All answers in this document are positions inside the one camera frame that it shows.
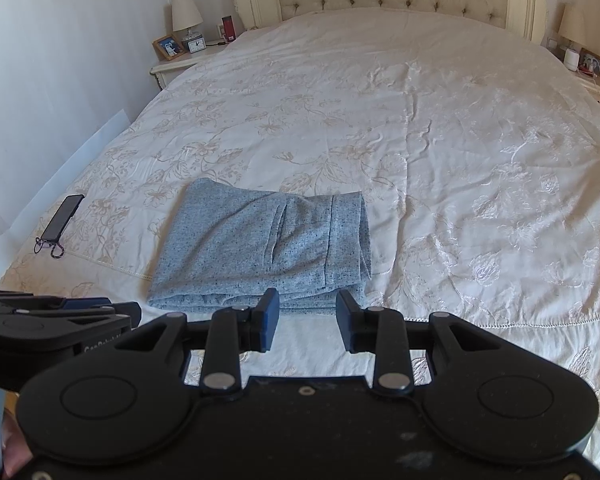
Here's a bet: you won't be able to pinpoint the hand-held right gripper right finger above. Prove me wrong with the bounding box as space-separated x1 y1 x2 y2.
335 289 501 395

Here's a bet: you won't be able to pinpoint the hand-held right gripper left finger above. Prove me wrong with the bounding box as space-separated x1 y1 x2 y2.
115 287 281 394

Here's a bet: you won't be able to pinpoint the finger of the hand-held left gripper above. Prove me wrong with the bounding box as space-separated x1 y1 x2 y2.
0 287 114 311
11 302 142 329

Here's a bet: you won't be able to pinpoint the grey speckled pants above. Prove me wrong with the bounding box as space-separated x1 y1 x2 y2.
147 177 373 317

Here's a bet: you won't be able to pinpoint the person's left hand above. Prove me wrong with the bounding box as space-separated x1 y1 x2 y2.
1 409 33 478

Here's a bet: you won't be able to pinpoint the black smartphone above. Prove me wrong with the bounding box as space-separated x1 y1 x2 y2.
41 194 86 241

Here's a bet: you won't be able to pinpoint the cream floral bedspread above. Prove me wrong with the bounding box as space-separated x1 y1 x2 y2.
0 7 600 480

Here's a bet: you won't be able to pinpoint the table lamp with cream shade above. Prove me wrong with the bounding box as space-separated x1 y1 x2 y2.
557 4 587 52
172 0 204 41

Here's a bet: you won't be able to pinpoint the purple phone lanyard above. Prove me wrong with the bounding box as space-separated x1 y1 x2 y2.
33 236 67 261

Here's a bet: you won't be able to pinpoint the wooden photo frame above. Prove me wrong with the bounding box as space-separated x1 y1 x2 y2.
152 34 185 62
578 48 600 80

